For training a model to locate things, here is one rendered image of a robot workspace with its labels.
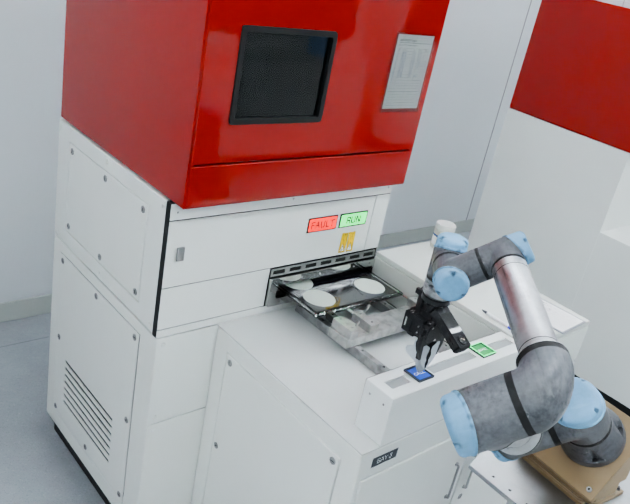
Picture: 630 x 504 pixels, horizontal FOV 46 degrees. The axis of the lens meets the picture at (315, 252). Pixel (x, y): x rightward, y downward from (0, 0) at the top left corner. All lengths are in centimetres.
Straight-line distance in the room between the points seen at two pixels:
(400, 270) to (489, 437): 117
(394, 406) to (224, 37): 94
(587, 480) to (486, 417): 62
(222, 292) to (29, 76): 150
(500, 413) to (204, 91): 97
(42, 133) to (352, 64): 170
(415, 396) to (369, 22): 97
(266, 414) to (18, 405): 136
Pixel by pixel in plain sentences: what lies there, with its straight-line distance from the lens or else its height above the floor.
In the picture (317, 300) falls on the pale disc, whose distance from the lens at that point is 222.
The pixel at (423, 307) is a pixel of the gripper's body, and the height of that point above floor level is 114.
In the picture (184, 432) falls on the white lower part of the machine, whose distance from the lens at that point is 235.
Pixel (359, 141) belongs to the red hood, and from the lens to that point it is 214.
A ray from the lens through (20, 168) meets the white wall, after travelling 338.
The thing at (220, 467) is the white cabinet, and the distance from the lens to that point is 235.
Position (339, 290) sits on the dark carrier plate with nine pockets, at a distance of 231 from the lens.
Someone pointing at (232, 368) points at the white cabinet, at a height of 73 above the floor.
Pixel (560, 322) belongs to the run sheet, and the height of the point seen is 97.
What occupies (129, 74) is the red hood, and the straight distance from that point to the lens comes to 204.
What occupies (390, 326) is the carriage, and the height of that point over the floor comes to 88.
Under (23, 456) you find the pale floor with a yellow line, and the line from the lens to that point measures 294.
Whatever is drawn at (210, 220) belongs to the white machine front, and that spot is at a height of 116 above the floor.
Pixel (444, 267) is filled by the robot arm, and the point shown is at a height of 131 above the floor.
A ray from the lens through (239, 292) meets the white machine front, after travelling 215.
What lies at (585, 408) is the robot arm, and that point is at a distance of 171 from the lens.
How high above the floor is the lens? 194
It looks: 24 degrees down
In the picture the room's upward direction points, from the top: 12 degrees clockwise
